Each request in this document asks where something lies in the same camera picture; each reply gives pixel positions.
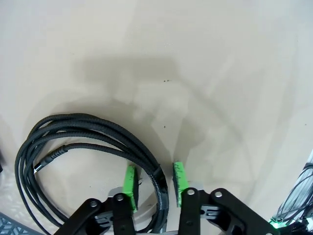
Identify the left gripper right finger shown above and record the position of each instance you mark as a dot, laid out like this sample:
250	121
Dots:
179	181

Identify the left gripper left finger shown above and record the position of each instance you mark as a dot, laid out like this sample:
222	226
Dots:
128	188

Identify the green lit electronics box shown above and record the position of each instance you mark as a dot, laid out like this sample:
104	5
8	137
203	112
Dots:
275	222

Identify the aluminium table edge rail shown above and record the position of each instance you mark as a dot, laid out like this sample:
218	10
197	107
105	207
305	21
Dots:
310	159

